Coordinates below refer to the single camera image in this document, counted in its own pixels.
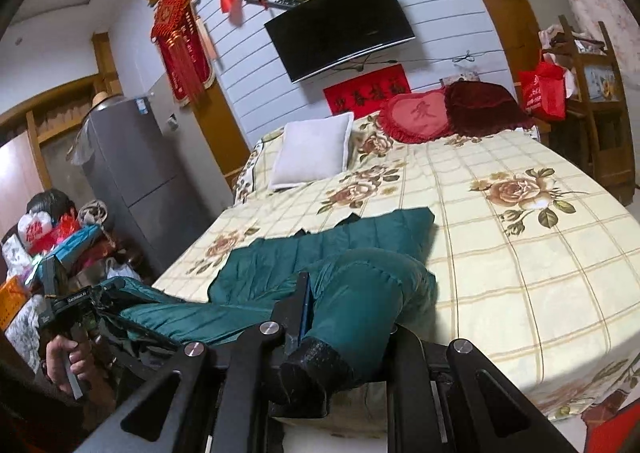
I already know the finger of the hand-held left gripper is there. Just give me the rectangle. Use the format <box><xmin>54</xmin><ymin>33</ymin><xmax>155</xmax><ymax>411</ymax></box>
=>
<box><xmin>92</xmin><ymin>279</ymin><xmax>126</xmax><ymax>306</ymax></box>

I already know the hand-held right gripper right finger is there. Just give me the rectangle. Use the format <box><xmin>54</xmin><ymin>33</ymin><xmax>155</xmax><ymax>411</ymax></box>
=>
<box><xmin>387</xmin><ymin>325</ymin><xmax>578</xmax><ymax>453</ymax></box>

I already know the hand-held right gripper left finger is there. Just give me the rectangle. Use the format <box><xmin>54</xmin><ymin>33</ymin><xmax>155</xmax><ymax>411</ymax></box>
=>
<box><xmin>85</xmin><ymin>272</ymin><xmax>312</xmax><ymax>453</ymax></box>

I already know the green puffer jacket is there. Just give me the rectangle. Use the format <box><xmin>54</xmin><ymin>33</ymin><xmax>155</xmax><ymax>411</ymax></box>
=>
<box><xmin>102</xmin><ymin>207</ymin><xmax>438</xmax><ymax>421</ymax></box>

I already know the person's left hand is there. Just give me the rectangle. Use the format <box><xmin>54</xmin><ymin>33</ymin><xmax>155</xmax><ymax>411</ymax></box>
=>
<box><xmin>42</xmin><ymin>335</ymin><xmax>102</xmax><ymax>397</ymax></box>

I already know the teal flat packet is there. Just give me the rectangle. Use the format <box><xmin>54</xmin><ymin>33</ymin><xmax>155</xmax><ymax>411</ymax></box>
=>
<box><xmin>52</xmin><ymin>224</ymin><xmax>103</xmax><ymax>266</ymax></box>

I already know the white floral cloth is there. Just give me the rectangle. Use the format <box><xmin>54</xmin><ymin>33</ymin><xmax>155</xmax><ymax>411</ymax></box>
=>
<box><xmin>0</xmin><ymin>295</ymin><xmax>51</xmax><ymax>374</ymax></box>

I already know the white plastic bag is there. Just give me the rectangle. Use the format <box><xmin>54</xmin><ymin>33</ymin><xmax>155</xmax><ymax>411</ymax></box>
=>
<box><xmin>17</xmin><ymin>212</ymin><xmax>53</xmax><ymax>254</ymax></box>

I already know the rolled beige cloth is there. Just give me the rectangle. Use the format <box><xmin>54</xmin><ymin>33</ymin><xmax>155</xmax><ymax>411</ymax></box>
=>
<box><xmin>77</xmin><ymin>200</ymin><xmax>111</xmax><ymax>226</ymax></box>

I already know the dark round bundle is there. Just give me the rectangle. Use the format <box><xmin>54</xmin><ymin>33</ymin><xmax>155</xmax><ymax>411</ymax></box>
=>
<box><xmin>26</xmin><ymin>189</ymin><xmax>76</xmax><ymax>224</ymax></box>

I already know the grey refrigerator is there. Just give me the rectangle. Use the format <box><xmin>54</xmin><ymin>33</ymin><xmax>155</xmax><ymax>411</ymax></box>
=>
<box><xmin>75</xmin><ymin>95</ymin><xmax>221</xmax><ymax>276</ymax></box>

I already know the bed with floral checked sheet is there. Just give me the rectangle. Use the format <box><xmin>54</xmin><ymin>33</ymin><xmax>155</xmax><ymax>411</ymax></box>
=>
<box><xmin>150</xmin><ymin>110</ymin><xmax>640</xmax><ymax>426</ymax></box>

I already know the white square pillow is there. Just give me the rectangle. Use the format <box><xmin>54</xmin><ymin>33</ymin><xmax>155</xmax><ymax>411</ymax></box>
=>
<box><xmin>267</xmin><ymin>112</ymin><xmax>356</xmax><ymax>192</ymax></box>

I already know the straw hat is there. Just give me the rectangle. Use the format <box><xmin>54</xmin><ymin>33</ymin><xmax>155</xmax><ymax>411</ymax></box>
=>
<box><xmin>89</xmin><ymin>92</ymin><xmax>123</xmax><ymax>110</ymax></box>

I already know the red cloth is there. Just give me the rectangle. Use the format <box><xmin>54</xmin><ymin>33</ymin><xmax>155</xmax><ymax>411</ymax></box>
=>
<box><xmin>582</xmin><ymin>388</ymin><xmax>636</xmax><ymax>453</ymax></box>

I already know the red heart-shaped pillow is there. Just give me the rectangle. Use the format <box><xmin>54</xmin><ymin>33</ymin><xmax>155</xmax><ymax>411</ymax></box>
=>
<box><xmin>377</xmin><ymin>87</ymin><xmax>451</xmax><ymax>144</ymax></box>

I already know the red tasselled pennant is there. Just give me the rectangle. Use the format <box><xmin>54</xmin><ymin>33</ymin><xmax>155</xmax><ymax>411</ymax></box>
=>
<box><xmin>151</xmin><ymin>0</ymin><xmax>217</xmax><ymax>108</ymax></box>

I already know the dark red velvet pillow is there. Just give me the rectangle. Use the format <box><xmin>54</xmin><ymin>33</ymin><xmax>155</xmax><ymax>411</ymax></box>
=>
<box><xmin>444</xmin><ymin>81</ymin><xmax>536</xmax><ymax>138</ymax></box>

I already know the wooden shelf rack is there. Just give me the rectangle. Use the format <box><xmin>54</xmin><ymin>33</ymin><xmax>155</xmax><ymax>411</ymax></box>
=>
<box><xmin>539</xmin><ymin>15</ymin><xmax>635</xmax><ymax>206</ymax></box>

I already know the small red flag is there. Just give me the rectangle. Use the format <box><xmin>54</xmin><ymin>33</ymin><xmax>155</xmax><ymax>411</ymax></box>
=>
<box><xmin>220</xmin><ymin>0</ymin><xmax>243</xmax><ymax>26</ymax></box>

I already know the red shopping bag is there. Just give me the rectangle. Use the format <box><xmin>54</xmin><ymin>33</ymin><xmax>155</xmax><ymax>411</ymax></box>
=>
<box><xmin>517</xmin><ymin>60</ymin><xmax>568</xmax><ymax>122</ymax></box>

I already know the red paper wall banner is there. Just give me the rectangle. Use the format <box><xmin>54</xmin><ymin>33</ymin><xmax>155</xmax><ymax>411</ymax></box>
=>
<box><xmin>322</xmin><ymin>64</ymin><xmax>407</xmax><ymax>114</ymax></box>

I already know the black wall television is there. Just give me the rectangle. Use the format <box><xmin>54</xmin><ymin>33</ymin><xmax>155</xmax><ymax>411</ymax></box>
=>
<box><xmin>263</xmin><ymin>0</ymin><xmax>417</xmax><ymax>84</ymax></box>

